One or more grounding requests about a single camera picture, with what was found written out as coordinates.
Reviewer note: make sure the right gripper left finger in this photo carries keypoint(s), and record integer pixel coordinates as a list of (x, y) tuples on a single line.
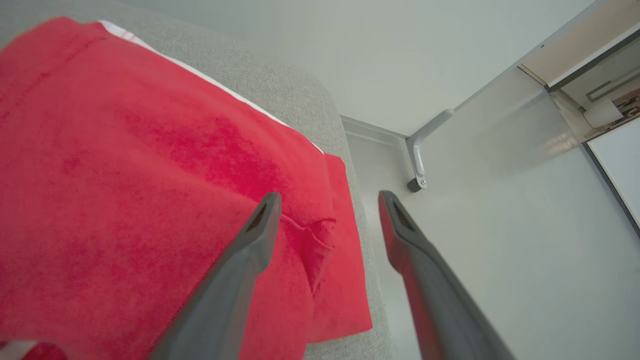
[(225, 290)]

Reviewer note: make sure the grey frame leg, black foot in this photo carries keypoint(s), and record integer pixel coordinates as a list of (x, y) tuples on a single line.
[(419, 145)]

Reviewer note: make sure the small white box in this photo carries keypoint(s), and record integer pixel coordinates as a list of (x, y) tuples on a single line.
[(602, 114)]

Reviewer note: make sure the red and white basketball jersey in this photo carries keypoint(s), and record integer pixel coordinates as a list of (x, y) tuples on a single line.
[(125, 175)]

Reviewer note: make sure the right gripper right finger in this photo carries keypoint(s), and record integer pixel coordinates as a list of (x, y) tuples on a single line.
[(440, 300)]

